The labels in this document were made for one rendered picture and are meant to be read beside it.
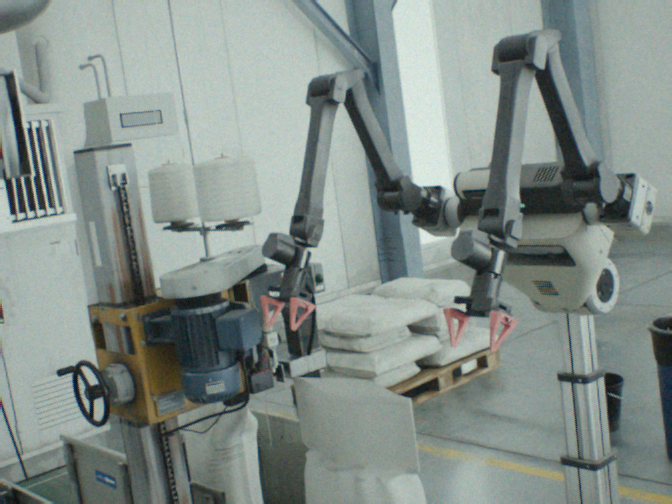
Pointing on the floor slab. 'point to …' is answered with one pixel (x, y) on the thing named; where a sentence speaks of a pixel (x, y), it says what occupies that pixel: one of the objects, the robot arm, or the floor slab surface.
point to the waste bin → (661, 339)
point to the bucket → (613, 399)
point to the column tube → (109, 292)
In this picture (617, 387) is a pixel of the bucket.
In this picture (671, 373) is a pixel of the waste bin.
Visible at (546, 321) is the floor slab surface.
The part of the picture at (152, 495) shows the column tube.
